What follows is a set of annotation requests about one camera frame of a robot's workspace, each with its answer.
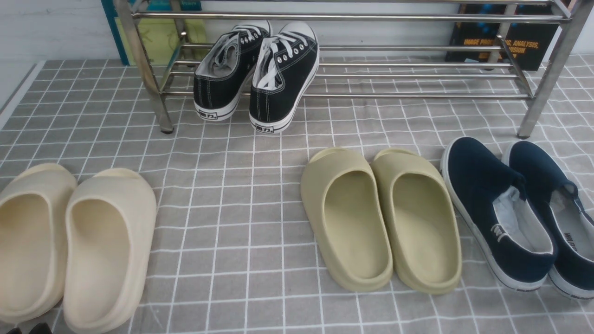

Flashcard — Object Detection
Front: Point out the right cream foam slipper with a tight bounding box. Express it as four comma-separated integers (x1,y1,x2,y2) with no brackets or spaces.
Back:
62,168,157,334

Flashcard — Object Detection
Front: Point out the right olive foam slipper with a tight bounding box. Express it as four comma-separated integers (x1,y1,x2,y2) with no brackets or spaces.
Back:
371,148,462,295

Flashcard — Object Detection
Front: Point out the steel shoe rack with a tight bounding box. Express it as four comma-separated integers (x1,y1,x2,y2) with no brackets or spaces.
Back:
113,0,593,139

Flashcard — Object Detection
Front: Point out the teal and yellow book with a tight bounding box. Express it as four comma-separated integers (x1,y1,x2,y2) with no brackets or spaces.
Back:
101,0,207,66

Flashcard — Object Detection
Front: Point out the cream foam slipper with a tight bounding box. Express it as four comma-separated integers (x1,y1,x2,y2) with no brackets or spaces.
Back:
62,168,157,334
0,163,77,324

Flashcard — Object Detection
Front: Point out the black canvas sneaker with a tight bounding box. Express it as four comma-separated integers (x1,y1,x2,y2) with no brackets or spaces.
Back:
193,20,272,122
250,21,320,135

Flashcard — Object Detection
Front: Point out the navy slip-on shoe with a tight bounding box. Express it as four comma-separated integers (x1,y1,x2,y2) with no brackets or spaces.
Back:
440,136,557,292
502,141,594,300

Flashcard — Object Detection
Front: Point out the left cream foam slipper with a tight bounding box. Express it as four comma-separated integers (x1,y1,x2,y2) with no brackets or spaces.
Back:
0,163,77,324

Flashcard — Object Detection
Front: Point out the left black canvas sneaker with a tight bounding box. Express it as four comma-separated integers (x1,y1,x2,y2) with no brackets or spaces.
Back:
193,20,272,122

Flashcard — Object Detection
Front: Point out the olive foam slipper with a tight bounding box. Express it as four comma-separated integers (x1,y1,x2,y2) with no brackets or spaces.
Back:
300,147,394,292
371,148,462,295

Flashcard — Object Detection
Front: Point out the right black canvas sneaker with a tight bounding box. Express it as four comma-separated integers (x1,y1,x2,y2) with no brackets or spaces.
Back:
250,21,320,135

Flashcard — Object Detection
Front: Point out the left olive foam slipper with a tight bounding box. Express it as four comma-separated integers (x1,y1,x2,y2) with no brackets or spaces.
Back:
300,147,394,292

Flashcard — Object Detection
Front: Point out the grey checked tablecloth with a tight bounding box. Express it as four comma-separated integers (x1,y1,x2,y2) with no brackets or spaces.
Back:
1,60,593,334

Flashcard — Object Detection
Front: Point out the black image processing book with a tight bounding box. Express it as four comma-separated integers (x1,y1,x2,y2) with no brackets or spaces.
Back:
444,4,558,71

